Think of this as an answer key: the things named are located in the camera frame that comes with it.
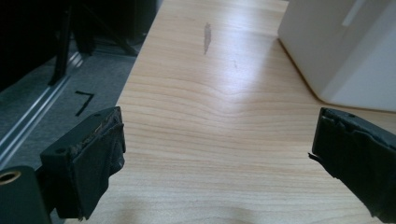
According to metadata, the aluminium floor rail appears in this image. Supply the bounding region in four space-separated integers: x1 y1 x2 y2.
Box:
0 50 84 163

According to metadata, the black metal stand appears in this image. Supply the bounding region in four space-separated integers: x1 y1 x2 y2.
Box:
47 0 140 87

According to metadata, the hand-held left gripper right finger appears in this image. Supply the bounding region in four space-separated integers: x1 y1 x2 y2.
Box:
307 106 396 224

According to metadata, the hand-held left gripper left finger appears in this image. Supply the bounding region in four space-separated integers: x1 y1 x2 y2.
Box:
39 105 127 220

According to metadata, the white box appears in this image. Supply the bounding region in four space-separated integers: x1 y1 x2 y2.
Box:
277 0 396 113

